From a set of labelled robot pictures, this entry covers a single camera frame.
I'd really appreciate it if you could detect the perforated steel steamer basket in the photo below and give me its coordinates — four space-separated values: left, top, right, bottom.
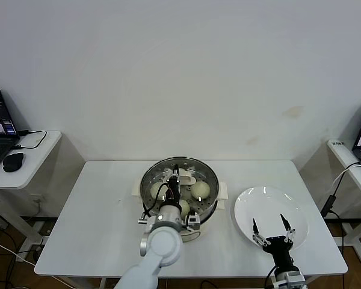
139 155 220 223

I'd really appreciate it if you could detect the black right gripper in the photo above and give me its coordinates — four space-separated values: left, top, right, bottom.
251 213 297 271

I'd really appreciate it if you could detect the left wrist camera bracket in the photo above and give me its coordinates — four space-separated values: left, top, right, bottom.
185 212 201 232

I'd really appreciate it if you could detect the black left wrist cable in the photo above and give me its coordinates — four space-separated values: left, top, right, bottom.
143 182 169 217

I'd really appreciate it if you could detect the black laptop power cable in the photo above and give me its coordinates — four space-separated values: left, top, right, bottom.
11 129 48 151

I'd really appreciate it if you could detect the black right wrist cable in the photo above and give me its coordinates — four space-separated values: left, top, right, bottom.
265 264 279 289

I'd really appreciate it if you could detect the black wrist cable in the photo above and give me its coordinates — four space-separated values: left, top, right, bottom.
265 264 279 289
143 182 169 217

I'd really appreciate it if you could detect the cream electric cooker pot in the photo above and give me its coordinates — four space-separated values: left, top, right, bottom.
132 179 229 244

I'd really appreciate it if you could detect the round white plate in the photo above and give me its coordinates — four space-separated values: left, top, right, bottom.
233 186 309 253

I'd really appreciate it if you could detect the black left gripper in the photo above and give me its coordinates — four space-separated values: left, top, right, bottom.
165 164 182 208

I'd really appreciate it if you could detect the black adapter cable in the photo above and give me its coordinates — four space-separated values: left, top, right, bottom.
320 168 351 217

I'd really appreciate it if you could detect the white floor cable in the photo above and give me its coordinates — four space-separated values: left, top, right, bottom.
0 234 37 267

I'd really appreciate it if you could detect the black computer mouse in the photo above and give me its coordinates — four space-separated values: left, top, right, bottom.
2 152 25 173

